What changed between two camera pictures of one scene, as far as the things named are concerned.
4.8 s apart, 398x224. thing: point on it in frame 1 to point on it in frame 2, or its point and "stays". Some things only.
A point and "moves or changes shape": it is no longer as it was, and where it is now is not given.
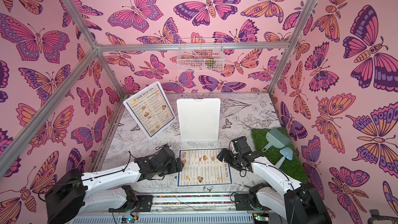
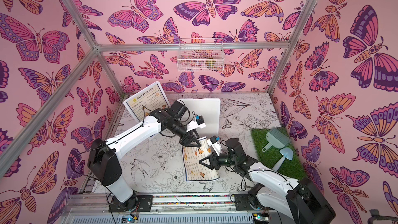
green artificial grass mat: (272, 154) stays
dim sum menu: (202, 167) moves or changes shape
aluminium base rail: (195, 209) stays
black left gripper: (174, 166) to (184, 141)
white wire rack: (200, 54) stays
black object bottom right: (374, 214) stays
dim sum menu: (152, 109) stays
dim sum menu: (146, 134) stays
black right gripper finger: (225, 153) to (211, 166)
